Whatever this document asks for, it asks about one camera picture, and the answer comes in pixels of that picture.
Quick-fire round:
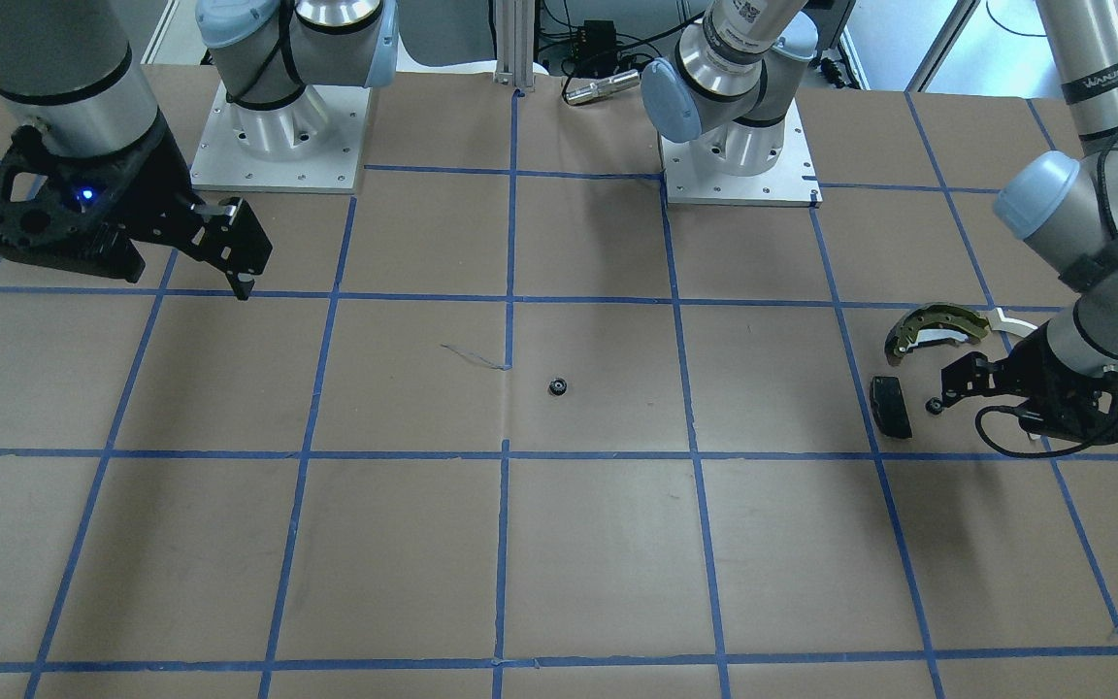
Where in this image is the aluminium frame post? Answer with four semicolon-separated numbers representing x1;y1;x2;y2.
491;1;537;94

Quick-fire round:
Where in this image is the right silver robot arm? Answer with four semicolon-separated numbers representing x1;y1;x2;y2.
0;1;399;300

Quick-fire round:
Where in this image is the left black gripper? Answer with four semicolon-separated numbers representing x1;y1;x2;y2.
937;327;1118;428

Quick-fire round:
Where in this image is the green brake shoe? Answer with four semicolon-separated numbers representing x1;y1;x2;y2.
883;302;991;366

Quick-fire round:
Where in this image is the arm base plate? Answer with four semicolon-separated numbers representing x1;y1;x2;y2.
190;85;376;195
659;101;824;208

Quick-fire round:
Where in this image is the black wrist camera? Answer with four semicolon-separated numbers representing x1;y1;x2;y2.
0;125;146;283

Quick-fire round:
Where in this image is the black brake pad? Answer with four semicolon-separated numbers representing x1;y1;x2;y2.
870;375;913;441

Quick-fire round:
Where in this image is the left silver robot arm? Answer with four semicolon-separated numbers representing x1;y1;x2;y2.
641;1;1118;441

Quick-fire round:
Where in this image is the white curved plastic bracket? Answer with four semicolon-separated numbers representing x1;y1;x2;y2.
986;306;1038;338

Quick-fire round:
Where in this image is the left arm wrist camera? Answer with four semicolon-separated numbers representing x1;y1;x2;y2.
1018;363;1118;446

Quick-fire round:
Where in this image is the silver cylindrical metal part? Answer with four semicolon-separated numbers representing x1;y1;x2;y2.
562;70;641;107

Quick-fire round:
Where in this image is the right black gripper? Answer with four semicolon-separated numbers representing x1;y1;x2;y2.
103;112;274;301

